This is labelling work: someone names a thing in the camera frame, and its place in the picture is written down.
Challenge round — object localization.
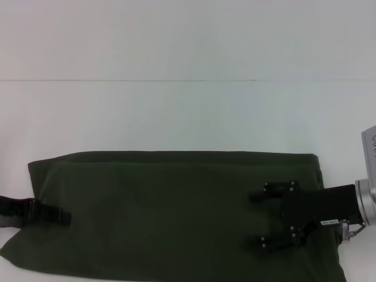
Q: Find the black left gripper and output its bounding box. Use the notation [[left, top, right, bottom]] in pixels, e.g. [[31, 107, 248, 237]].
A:
[[0, 194, 72, 229]]

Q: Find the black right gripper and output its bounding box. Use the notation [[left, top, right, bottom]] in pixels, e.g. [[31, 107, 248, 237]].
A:
[[246, 180, 364, 255]]

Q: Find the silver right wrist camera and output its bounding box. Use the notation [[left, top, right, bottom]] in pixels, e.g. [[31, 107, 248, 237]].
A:
[[361, 125, 376, 160]]

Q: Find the right arm thin grey cable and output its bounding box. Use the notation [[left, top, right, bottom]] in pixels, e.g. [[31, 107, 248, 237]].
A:
[[351, 222, 367, 236]]

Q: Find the dark green shirt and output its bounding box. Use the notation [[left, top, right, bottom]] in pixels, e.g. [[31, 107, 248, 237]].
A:
[[0, 150, 348, 282]]

